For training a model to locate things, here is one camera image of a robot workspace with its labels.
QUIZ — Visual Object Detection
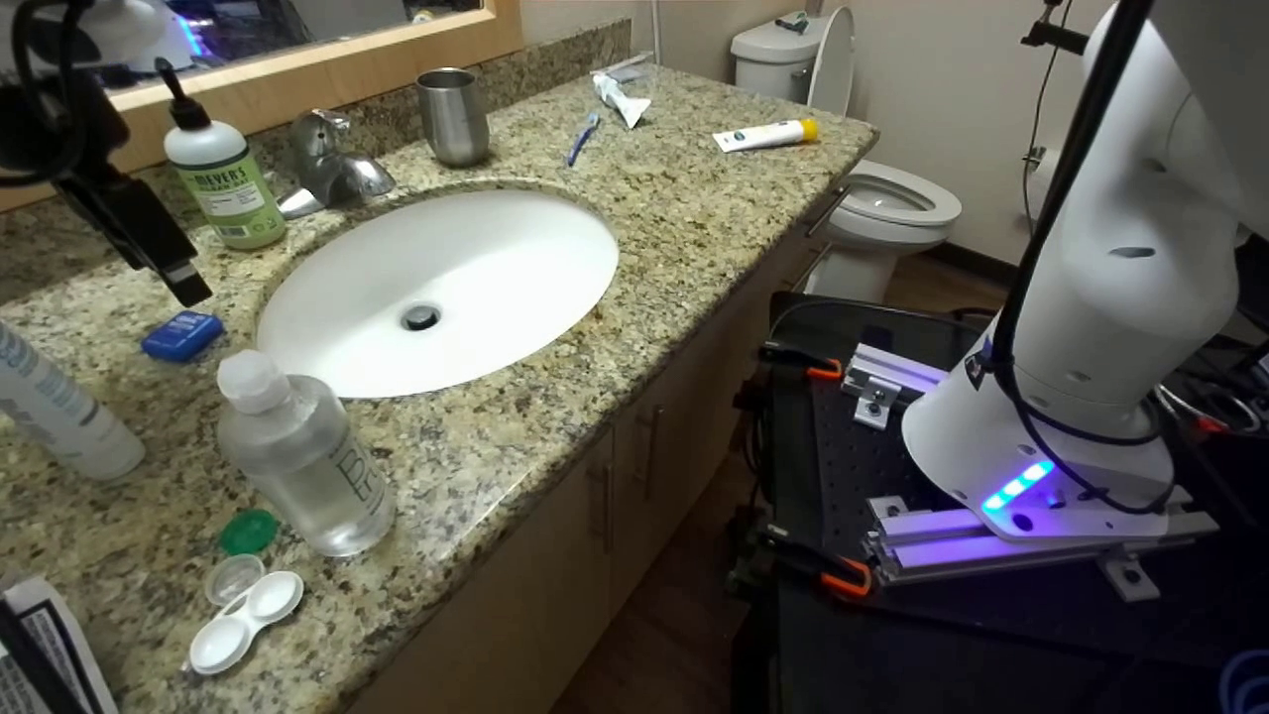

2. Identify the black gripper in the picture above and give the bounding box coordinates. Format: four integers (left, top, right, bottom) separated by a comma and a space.
0, 36, 216, 309

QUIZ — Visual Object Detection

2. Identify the blue dental floss box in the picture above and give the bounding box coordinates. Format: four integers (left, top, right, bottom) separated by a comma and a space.
138, 305, 231, 368

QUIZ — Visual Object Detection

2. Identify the white oval sink basin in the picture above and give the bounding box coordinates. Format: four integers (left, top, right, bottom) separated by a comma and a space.
249, 183, 621, 404

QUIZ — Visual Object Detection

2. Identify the green soap pump bottle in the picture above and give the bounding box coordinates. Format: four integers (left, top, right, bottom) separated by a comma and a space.
150, 56, 290, 255

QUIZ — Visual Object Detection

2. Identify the white CeraVe lotion bottle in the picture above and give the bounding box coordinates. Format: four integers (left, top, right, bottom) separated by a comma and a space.
0, 322, 150, 485

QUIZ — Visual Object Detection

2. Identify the chrome faucet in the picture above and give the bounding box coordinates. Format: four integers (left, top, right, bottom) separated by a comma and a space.
275, 107, 396, 223

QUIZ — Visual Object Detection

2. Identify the wood framed mirror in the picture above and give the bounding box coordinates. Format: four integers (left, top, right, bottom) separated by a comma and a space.
0, 0, 524, 212

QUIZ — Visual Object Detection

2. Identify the clear bottle white cap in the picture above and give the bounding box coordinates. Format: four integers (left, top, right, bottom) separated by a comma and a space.
210, 347, 400, 564

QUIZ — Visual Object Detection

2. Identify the green round cap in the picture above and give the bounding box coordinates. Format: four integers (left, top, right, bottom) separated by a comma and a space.
214, 508, 286, 559

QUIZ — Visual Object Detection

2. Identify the grey metal cup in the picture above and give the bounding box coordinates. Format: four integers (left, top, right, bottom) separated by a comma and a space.
417, 68, 491, 170

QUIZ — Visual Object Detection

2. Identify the clear round cap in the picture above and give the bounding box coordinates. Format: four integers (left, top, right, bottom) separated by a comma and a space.
197, 551, 269, 612

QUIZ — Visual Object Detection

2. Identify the white contact lens case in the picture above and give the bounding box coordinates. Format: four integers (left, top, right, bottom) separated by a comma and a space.
182, 567, 310, 683

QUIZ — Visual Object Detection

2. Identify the printed paper leaflet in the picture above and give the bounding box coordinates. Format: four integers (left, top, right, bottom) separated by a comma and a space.
0, 573, 120, 714

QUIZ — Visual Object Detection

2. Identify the blue toothbrush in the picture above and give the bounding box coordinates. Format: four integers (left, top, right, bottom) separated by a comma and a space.
561, 112, 608, 170

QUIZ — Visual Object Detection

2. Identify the white grey toothpaste tube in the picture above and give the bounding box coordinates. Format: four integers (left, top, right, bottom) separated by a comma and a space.
588, 68, 654, 129

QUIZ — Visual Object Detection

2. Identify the granite vanity cabinet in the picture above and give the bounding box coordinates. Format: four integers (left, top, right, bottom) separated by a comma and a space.
341, 183, 880, 714

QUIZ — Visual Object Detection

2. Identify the white tube yellow cap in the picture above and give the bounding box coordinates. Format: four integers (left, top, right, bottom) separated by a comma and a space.
709, 113, 824, 159

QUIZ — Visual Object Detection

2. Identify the orange black clamp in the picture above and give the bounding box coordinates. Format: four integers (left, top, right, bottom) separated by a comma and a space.
756, 338, 848, 387
747, 522, 880, 608

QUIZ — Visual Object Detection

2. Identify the white toilet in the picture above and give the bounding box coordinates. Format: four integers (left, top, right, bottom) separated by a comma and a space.
725, 3, 969, 305

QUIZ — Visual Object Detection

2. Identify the black robot cart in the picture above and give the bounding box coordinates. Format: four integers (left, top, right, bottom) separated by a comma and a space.
753, 294, 1269, 714

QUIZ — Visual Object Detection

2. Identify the aluminium extrusion rail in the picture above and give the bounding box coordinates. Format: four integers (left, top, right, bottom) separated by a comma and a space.
842, 339, 950, 432
865, 490, 1220, 608

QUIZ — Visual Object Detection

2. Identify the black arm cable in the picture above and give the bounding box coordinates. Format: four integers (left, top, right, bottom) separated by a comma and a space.
987, 0, 1172, 520

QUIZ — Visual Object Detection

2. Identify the black wall cable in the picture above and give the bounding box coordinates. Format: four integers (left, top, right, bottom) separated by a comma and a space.
1014, 0, 1084, 231

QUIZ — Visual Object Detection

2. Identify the red black wire bundle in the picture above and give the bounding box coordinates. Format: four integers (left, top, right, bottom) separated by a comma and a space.
1155, 372, 1269, 449

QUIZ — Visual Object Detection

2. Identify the blue cable coil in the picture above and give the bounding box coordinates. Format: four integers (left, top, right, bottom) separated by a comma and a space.
1212, 645, 1269, 714

